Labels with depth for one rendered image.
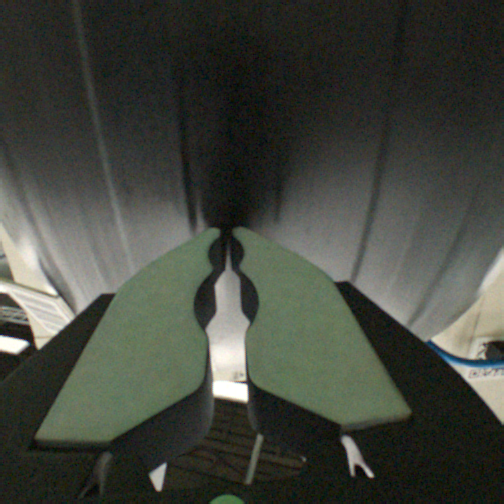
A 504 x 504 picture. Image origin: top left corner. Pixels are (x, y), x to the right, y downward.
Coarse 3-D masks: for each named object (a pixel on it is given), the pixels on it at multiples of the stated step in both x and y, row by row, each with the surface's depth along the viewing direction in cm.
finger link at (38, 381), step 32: (96, 320) 8; (64, 352) 7; (0, 384) 6; (32, 384) 6; (64, 384) 6; (0, 416) 6; (32, 416) 6; (0, 448) 5; (32, 448) 5; (64, 448) 5; (96, 448) 5; (0, 480) 5; (32, 480) 5; (64, 480) 5; (96, 480) 5
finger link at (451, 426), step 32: (352, 288) 9; (384, 320) 8; (384, 352) 7; (416, 352) 7; (416, 384) 6; (448, 384) 6; (416, 416) 6; (448, 416) 6; (480, 416) 6; (352, 448) 5; (384, 448) 5; (416, 448) 5; (448, 448) 5; (480, 448) 5; (416, 480) 5; (448, 480) 5; (480, 480) 5
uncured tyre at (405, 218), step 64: (0, 0) 10; (64, 0) 10; (128, 0) 10; (192, 0) 10; (256, 0) 10; (320, 0) 10; (384, 0) 10; (448, 0) 10; (0, 64) 11; (64, 64) 10; (128, 64) 10; (192, 64) 10; (256, 64) 11; (320, 64) 11; (384, 64) 11; (448, 64) 11; (0, 128) 12; (64, 128) 11; (128, 128) 11; (192, 128) 11; (256, 128) 11; (320, 128) 12; (384, 128) 12; (448, 128) 12; (0, 192) 14; (64, 192) 12; (128, 192) 12; (192, 192) 12; (256, 192) 13; (320, 192) 13; (384, 192) 13; (448, 192) 13; (64, 256) 14; (128, 256) 14; (320, 256) 15; (384, 256) 15; (448, 256) 15; (448, 320) 20
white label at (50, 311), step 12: (12, 288) 17; (24, 288) 17; (24, 300) 18; (36, 300) 17; (48, 300) 17; (60, 300) 17; (36, 312) 19; (48, 312) 18; (60, 312) 17; (72, 312) 18; (48, 324) 20; (60, 324) 19
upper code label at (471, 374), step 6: (480, 342) 43; (486, 342) 43; (474, 348) 43; (480, 348) 44; (486, 348) 44; (474, 354) 44; (480, 354) 44; (468, 372) 45; (474, 372) 45; (480, 372) 45; (486, 372) 45; (492, 372) 45; (498, 372) 46; (468, 378) 46; (474, 378) 46; (480, 378) 46; (486, 378) 46; (492, 378) 46; (498, 378) 46
